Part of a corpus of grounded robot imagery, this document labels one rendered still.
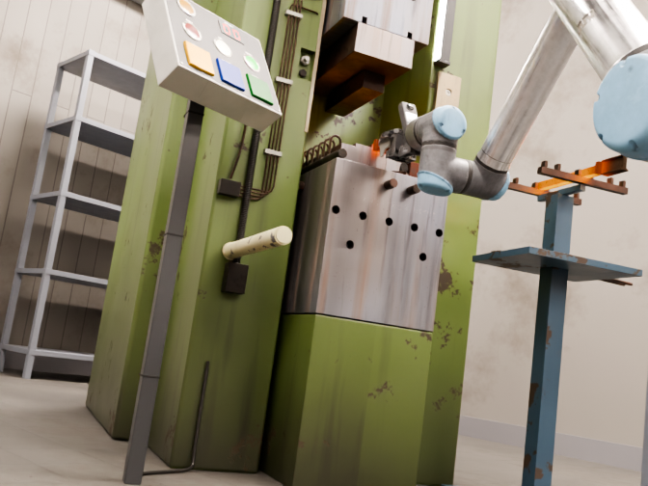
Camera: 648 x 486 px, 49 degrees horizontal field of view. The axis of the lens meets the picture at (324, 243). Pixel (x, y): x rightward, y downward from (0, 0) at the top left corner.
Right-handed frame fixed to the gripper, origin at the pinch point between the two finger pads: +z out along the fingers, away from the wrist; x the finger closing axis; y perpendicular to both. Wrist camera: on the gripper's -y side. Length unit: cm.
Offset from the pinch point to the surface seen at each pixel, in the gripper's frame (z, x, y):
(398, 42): 3.5, 2.0, -33.9
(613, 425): 112, 213, 81
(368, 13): 3.5, -9.3, -39.9
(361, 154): 3.0, -5.8, 4.2
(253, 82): -13.9, -46.2, -1.8
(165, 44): -20, -70, -2
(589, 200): 135, 205, -46
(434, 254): -3.3, 19.5, 30.1
